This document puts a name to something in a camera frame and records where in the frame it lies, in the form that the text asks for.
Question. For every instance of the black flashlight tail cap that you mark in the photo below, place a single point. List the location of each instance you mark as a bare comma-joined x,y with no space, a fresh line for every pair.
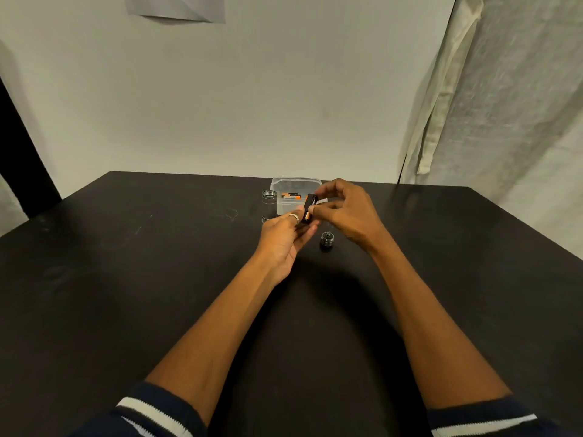
326,241

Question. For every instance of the person's left hand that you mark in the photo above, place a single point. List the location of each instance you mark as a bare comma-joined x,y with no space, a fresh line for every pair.
278,245

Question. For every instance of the black battery holder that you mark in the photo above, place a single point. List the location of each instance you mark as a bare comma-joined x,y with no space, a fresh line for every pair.
312,201

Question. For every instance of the person's left forearm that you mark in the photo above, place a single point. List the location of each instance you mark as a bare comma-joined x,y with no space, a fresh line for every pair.
214,341

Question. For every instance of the clear plastic container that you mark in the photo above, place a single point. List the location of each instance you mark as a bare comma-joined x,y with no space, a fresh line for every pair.
291,184

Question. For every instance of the person's right forearm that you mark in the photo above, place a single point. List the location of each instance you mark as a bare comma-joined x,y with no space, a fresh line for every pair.
437,332

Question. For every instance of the grey paper sheet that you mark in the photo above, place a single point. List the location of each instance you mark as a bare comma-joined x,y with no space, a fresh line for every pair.
173,6

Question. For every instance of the person's right hand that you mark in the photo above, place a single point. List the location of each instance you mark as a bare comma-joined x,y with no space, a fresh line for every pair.
357,216

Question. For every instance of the black door frame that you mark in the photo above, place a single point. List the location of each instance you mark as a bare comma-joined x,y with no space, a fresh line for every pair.
23,177

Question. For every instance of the white curtain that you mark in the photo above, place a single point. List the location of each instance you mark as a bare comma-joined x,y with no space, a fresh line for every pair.
510,109

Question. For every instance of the navy striped sweater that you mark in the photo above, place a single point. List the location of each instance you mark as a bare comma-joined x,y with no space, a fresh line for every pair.
155,416

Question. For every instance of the grey metal flashlight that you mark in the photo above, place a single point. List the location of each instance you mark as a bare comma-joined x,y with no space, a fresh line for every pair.
269,202

